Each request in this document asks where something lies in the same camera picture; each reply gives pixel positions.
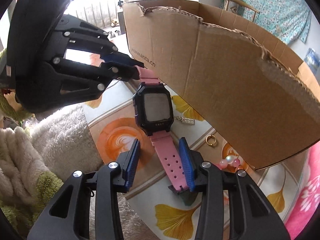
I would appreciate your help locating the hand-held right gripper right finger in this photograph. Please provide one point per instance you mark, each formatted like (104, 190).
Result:
(186, 165)

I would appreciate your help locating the green fuzzy cloth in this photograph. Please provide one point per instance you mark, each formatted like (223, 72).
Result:
(47, 185)

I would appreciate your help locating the silver abacus charm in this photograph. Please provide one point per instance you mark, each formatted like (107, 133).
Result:
(187, 120)

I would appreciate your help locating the beige slippers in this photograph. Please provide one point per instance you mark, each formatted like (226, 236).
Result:
(115, 23)

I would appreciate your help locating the white fluffy blanket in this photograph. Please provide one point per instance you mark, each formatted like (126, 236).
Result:
(55, 140)

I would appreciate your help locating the white panelled cabinet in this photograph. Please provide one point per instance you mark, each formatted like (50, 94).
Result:
(100, 12)

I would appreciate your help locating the pink floral blanket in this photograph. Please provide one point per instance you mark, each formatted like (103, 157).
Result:
(307, 192)

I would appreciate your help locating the ginkgo print floor mat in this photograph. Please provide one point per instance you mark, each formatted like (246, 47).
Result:
(117, 137)

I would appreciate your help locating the teal floral cloth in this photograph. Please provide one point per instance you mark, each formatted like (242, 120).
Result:
(275, 7)

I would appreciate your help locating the blue packet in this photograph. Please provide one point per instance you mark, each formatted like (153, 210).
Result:
(312, 57)

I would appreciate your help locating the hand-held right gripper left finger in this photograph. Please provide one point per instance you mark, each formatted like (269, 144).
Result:
(132, 165)

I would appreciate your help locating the brown cardboard box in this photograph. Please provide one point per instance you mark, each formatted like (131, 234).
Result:
(225, 80)

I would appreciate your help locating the white shoes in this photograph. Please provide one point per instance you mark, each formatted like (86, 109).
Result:
(113, 33)

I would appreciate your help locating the wooden chair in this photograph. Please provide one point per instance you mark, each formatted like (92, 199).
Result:
(243, 3)

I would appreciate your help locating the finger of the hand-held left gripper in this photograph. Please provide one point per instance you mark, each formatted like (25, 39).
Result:
(117, 57)
(125, 72)

